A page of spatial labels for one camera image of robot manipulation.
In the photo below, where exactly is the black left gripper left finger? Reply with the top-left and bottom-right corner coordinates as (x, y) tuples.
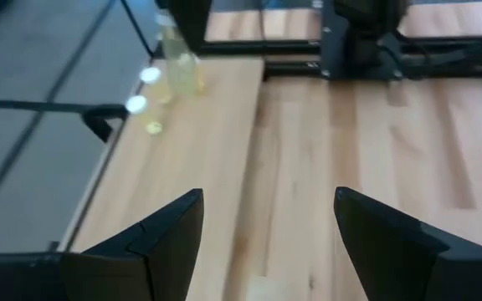
(59, 187), (205, 301)

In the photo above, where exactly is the black loop bracket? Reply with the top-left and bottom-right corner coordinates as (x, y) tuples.
(80, 103), (130, 144)

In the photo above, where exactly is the yellow medicine bottle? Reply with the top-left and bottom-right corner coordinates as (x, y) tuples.
(139, 65), (173, 105)
(124, 94), (165, 137)
(155, 10), (200, 98)

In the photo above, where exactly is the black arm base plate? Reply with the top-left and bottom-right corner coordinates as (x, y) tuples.
(319, 0), (408, 81)

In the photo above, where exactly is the black metal rig frame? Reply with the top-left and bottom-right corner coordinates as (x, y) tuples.
(117, 0), (482, 81)

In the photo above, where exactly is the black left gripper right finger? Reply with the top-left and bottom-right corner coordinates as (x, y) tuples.
(333, 186), (482, 301)

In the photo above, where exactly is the wooden shelf board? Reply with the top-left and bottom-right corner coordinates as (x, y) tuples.
(69, 56), (266, 256)

